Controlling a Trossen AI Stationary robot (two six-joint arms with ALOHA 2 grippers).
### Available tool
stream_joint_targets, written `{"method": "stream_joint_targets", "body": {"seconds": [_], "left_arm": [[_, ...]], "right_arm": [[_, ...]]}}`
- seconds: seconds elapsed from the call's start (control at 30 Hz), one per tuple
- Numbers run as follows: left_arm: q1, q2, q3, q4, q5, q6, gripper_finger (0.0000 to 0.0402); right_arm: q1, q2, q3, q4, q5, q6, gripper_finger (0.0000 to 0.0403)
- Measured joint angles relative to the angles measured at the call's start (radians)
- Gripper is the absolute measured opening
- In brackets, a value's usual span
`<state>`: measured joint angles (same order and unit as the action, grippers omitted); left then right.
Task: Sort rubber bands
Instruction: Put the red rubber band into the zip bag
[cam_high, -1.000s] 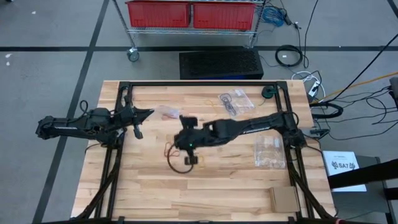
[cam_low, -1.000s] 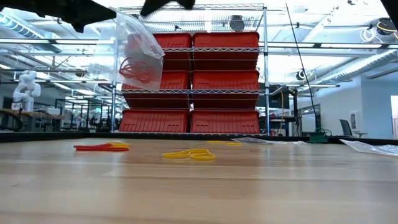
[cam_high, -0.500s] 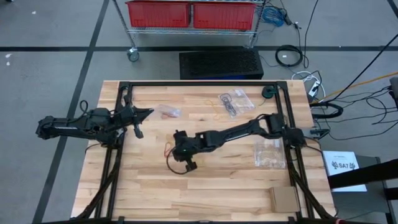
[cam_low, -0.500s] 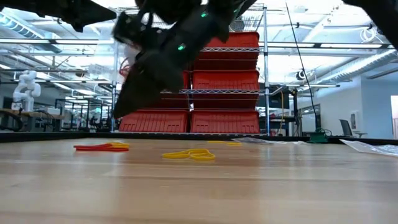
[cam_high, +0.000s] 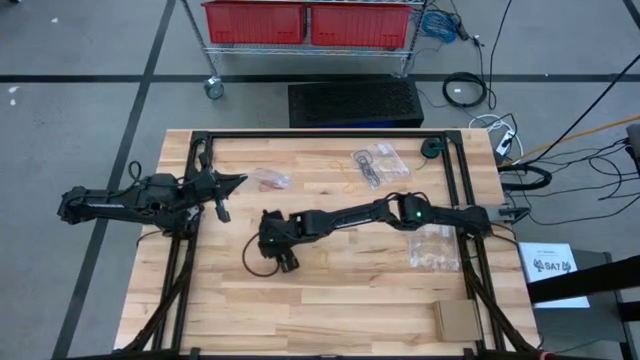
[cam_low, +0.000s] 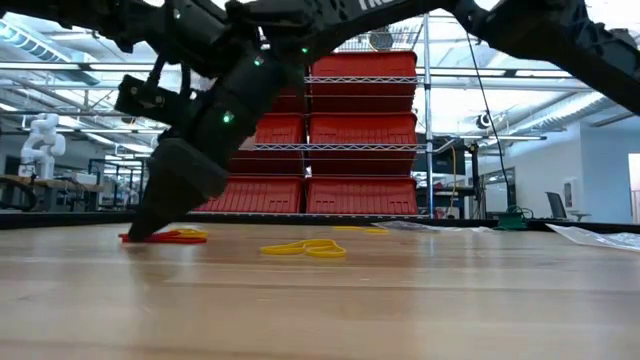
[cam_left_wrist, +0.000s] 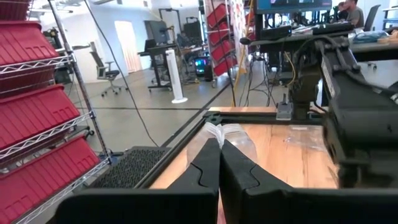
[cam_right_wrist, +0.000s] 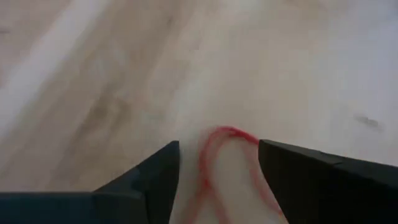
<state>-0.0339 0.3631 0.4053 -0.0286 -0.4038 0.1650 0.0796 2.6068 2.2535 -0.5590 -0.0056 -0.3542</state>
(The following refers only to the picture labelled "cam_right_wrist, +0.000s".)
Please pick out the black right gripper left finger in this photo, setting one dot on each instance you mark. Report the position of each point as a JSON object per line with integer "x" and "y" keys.
{"x": 124, "y": 205}

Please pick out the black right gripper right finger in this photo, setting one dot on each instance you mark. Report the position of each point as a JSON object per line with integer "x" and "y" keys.
{"x": 326, "y": 193}

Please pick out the red rubber band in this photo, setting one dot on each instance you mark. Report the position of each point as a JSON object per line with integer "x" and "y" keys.
{"x": 203, "y": 168}

